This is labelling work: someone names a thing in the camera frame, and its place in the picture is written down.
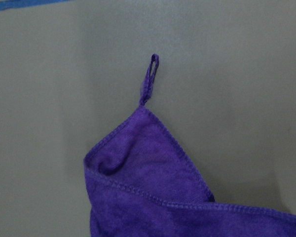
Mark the purple microfiber cloth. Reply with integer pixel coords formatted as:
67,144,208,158
83,54,296,237

